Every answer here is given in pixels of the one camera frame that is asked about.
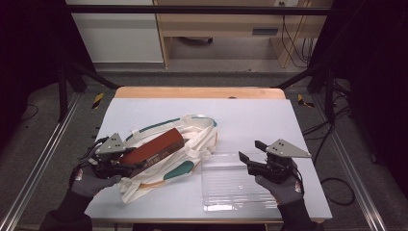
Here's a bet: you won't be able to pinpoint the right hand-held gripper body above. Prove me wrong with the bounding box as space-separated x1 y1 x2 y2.
248 138 312 185

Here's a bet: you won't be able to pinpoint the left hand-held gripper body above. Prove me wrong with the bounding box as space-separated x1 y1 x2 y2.
88 133 133 180

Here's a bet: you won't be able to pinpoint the long red-brown box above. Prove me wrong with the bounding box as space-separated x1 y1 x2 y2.
118 127 186 179

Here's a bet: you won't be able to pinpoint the clear plastic storage box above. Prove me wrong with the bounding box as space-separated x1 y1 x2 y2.
201 151 280 213

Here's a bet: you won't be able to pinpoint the cream canvas tote bag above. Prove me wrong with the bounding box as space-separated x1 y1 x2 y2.
117 114 219 205

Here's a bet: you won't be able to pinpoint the person's right hand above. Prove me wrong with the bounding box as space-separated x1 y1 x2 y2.
255 175 304 206

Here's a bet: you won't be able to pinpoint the person's left hand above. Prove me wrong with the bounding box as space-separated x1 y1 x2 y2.
70 167 122 197

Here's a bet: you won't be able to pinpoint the white table mat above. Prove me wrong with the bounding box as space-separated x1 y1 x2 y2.
85 97 333 222

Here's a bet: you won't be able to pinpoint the yellow-black floor tape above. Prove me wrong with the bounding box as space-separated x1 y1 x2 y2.
296 93 316 109
91 92 106 110

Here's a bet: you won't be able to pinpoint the wooden table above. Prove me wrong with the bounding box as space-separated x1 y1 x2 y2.
114 86 287 100

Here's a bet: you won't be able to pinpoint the white cabinet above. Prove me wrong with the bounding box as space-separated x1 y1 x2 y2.
65 0 165 64

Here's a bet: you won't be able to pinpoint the black curtain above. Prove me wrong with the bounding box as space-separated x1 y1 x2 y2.
309 0 408 196
0 0 97 148

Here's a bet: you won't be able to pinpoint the light wooden desk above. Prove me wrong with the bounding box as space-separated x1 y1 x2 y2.
153 0 333 69

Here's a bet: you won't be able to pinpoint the left hand-held gripper cable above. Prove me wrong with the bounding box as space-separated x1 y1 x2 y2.
68 136 110 191

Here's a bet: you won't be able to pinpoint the hand-held gripper cable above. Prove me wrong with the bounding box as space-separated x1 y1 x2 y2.
296 167 356 207
68 136 110 191

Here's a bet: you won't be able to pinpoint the black floor cables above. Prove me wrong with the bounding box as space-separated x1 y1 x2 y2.
301 80 352 167

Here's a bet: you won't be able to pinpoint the black frame strut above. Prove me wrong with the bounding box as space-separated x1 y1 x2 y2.
274 61 336 123
57 61 120 123

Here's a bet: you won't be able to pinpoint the right hand-held gripper cable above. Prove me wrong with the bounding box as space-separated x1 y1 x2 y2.
296 167 356 207

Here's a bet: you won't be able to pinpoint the black cables behind desk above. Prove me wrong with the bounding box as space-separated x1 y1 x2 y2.
279 2 318 69

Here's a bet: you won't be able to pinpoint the black horizontal frame bar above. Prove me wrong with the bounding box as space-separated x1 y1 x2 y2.
64 4 333 16

